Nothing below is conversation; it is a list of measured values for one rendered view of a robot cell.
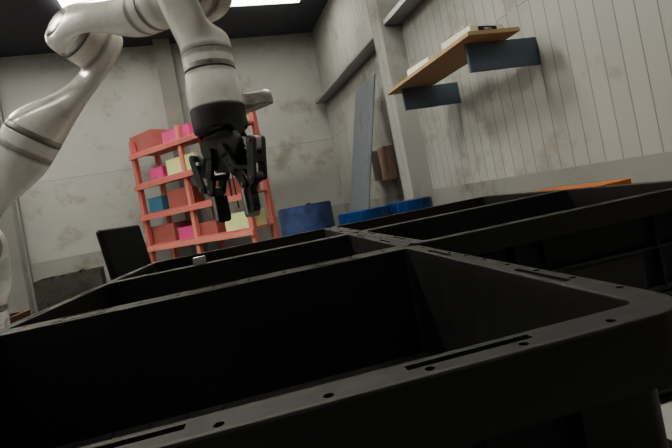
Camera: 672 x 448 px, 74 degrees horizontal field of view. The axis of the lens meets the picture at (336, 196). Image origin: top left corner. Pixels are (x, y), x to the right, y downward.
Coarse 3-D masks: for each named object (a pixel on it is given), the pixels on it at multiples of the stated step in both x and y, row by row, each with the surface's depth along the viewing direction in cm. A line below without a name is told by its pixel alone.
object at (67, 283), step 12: (60, 276) 710; (72, 276) 678; (84, 276) 684; (96, 276) 691; (36, 288) 657; (48, 288) 663; (60, 288) 670; (72, 288) 676; (84, 288) 682; (36, 300) 657; (48, 300) 662; (60, 300) 668
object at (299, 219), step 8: (288, 208) 543; (296, 208) 538; (304, 208) 537; (312, 208) 539; (320, 208) 544; (328, 208) 555; (280, 216) 555; (288, 216) 542; (296, 216) 538; (304, 216) 537; (312, 216) 538; (320, 216) 543; (328, 216) 552; (280, 224) 563; (288, 224) 544; (296, 224) 539; (304, 224) 537; (312, 224) 538; (320, 224) 542; (328, 224) 549; (288, 232) 545; (296, 232) 539
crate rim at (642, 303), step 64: (384, 256) 43; (448, 256) 34; (64, 320) 39; (576, 320) 16; (640, 320) 15; (384, 384) 14; (448, 384) 14; (512, 384) 14; (576, 384) 14; (640, 384) 15
